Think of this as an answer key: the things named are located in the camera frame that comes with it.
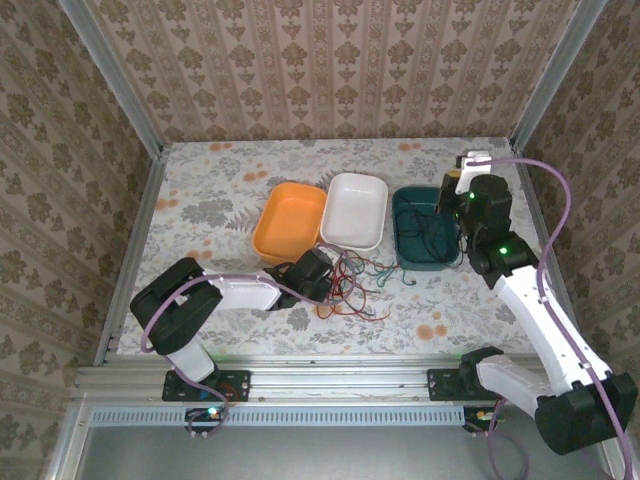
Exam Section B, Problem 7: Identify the black cable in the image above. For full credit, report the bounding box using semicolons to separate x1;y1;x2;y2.
394;197;469;271

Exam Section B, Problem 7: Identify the orange plastic bin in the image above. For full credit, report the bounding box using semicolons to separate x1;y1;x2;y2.
252;181;329;266

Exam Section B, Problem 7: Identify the teal plastic bin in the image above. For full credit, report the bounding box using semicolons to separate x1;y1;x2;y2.
391;185;461;274

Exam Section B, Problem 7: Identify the white plastic bin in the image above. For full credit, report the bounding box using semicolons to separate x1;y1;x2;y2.
319;172;390;251

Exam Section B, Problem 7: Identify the floral tablecloth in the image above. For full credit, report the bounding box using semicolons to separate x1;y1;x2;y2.
119;137;551;359

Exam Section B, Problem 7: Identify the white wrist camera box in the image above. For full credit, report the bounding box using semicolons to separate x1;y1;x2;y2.
457;148;494;190

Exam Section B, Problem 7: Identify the aluminium side rail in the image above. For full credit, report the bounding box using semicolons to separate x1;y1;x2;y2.
93;144;169;369
509;139;601;361

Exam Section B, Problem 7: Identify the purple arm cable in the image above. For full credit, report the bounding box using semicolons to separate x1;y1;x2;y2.
487;155;632;480
141;272;334;356

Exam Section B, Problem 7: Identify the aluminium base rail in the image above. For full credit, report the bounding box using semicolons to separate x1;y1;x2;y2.
74;352;551;404

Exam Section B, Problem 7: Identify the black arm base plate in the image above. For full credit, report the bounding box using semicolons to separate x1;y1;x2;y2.
162;368;252;402
426;367;501;402

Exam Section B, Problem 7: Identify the white slotted cable duct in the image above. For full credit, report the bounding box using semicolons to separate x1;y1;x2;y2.
88;403;474;429

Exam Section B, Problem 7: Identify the aluminium frame post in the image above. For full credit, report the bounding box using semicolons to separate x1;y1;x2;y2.
508;0;611;151
55;0;165;154
47;399;94;480

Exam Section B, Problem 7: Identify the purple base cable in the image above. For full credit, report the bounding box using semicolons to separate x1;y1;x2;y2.
485;398;532;480
188;383;232;440

